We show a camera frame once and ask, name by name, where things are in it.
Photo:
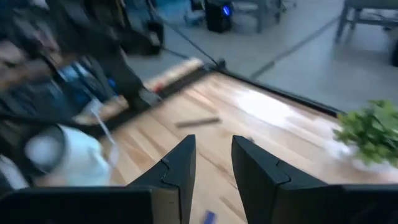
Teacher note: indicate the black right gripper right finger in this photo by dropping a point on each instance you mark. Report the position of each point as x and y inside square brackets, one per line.
[258, 174]

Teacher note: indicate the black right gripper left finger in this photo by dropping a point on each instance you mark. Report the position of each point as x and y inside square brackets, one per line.
[183, 161]

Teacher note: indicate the slim black pen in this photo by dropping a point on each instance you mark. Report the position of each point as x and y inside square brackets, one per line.
[199, 122]

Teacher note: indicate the small blue eraser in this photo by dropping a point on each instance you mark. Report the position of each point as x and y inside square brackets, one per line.
[210, 217]

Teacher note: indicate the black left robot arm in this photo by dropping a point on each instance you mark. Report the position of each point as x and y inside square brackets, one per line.
[102, 62]

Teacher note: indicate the white desk lamp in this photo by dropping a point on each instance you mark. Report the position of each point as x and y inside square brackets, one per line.
[81, 155]

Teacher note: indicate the small green potted plant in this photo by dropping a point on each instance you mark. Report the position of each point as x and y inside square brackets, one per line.
[370, 130]

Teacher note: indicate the black computer with blue light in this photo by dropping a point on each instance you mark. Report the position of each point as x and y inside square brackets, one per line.
[217, 18]

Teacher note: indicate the grey metal table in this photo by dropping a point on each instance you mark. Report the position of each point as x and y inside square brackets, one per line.
[367, 4]

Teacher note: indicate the black aluminium table frame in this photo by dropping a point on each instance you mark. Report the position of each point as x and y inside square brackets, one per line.
[280, 91]

